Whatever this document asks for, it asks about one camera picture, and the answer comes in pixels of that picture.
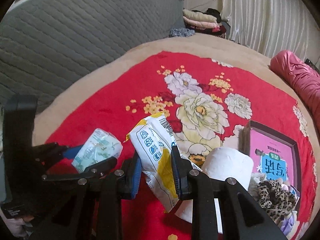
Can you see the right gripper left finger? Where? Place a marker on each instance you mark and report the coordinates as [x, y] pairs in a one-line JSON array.
[[121, 184]]

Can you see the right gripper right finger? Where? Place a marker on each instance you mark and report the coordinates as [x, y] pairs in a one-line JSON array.
[[241, 216]]

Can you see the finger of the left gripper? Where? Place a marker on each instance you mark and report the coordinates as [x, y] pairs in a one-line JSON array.
[[53, 157], [97, 170]]

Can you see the green floral tissue pack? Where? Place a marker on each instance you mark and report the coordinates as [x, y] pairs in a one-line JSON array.
[[100, 146]]

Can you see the leopard print scarf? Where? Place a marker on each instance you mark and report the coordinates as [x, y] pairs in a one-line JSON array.
[[275, 201]]

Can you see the white yellow snack bag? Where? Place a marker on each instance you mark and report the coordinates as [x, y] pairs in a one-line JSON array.
[[153, 138]]

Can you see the plush bear with purple dress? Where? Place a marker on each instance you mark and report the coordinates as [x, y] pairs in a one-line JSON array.
[[289, 225]]

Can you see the person's hand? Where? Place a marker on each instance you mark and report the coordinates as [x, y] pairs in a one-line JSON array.
[[16, 225]]

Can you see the white paper towel roll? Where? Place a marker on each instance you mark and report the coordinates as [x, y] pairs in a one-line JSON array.
[[220, 164]]

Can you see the pink and blue book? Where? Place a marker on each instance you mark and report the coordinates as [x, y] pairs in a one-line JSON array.
[[271, 157]]

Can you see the red floral blanket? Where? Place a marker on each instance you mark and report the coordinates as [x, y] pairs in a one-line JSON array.
[[206, 102]]

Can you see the dark tray box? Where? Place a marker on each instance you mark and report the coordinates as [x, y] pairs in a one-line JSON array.
[[244, 147]]

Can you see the grey quilted headboard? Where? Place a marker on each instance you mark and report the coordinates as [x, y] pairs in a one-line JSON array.
[[47, 45]]

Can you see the pink folded quilt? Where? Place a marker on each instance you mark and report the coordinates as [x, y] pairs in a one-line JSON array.
[[302, 79]]

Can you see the stack of folded clothes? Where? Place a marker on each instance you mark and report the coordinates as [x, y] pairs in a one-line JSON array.
[[208, 22]]

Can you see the white curtain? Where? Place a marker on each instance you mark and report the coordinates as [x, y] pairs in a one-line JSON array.
[[270, 26]]

